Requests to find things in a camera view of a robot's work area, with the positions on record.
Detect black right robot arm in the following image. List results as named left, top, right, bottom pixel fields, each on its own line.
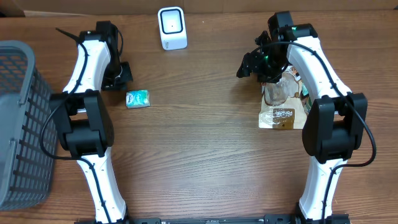
left=236, top=11, right=371, bottom=223

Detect small teal tissue pack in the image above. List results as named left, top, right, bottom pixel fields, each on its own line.
left=126, top=90, right=150, bottom=109

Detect grey plastic mesh basket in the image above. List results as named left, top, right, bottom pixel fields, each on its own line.
left=1, top=40, right=57, bottom=211

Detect white barcode scanner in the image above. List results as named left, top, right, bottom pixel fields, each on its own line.
left=157, top=6, right=188, bottom=50

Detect beige brown cookie pouch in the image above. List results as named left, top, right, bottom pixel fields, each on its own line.
left=258, top=65, right=307, bottom=129

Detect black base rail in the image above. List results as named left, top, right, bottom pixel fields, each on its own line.
left=74, top=213, right=351, bottom=224

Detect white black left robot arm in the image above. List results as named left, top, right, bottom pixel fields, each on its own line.
left=45, top=21, right=133, bottom=223

